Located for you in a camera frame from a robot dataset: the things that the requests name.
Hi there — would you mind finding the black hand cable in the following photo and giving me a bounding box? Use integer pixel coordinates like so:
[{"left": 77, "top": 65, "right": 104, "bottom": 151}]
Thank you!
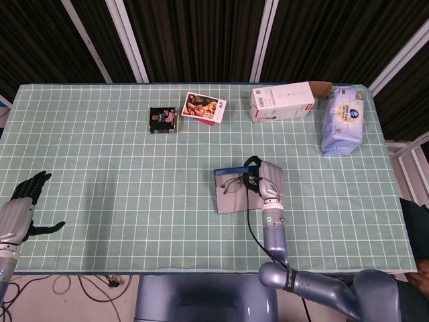
[{"left": 245, "top": 186, "right": 312, "bottom": 322}]

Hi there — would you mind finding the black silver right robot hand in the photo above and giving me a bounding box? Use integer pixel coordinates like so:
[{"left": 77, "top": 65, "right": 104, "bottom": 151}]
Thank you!
[{"left": 243, "top": 156, "right": 286, "bottom": 204}]

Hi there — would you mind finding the black floor cable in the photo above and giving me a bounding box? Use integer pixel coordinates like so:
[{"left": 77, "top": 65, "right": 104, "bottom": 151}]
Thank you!
[
  {"left": 53, "top": 274, "right": 135, "bottom": 305},
  {"left": 0, "top": 274, "right": 53, "bottom": 321}
]

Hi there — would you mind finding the black pleated curtain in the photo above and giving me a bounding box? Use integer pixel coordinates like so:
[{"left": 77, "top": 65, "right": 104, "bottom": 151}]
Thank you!
[{"left": 0, "top": 0, "right": 429, "bottom": 142}]

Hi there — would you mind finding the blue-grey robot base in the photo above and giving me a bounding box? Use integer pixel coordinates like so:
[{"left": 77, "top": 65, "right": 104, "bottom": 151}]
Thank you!
[{"left": 133, "top": 274, "right": 280, "bottom": 322}]

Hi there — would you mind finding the blue glasses case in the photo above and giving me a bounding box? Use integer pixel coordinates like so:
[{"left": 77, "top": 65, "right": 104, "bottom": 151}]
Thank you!
[{"left": 213, "top": 166, "right": 265, "bottom": 215}]

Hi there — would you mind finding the white blue panel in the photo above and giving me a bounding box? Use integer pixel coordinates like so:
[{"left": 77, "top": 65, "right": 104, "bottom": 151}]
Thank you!
[{"left": 0, "top": 93, "right": 14, "bottom": 117}]

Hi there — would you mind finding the red tub with printed lid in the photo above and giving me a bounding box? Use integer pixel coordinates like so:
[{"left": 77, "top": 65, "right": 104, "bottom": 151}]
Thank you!
[{"left": 181, "top": 91, "right": 227, "bottom": 128}]

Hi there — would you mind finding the white cardboard carton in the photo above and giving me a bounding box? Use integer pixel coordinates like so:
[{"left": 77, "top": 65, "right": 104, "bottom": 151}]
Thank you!
[{"left": 248, "top": 80, "right": 334, "bottom": 123}]

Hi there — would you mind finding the white metal rack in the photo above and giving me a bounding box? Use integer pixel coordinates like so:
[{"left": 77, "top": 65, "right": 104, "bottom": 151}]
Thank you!
[{"left": 385, "top": 132, "right": 429, "bottom": 199}]

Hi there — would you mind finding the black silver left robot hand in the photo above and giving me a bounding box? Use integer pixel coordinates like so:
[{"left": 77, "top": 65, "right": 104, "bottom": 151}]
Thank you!
[{"left": 0, "top": 170, "right": 66, "bottom": 246}]

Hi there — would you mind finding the person in dark clothes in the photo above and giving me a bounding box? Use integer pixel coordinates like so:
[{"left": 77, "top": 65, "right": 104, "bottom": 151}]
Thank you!
[{"left": 398, "top": 197, "right": 429, "bottom": 289}]

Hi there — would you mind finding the green checked tablecloth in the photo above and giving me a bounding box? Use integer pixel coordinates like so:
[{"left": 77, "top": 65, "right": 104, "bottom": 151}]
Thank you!
[{"left": 0, "top": 83, "right": 418, "bottom": 273}]

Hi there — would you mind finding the small black snack packet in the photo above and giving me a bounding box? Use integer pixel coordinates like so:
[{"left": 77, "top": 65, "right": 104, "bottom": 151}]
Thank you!
[{"left": 148, "top": 107, "right": 179, "bottom": 134}]

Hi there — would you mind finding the light blue tissue pack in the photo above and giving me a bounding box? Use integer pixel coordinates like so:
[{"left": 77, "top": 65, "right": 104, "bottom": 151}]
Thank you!
[{"left": 320, "top": 87, "right": 365, "bottom": 157}]

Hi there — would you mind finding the white metal frame post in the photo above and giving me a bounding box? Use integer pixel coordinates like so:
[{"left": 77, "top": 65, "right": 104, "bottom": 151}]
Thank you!
[
  {"left": 249, "top": 0, "right": 280, "bottom": 83},
  {"left": 368, "top": 26, "right": 429, "bottom": 97},
  {"left": 61, "top": 0, "right": 113, "bottom": 84},
  {"left": 105, "top": 0, "right": 150, "bottom": 84}
]

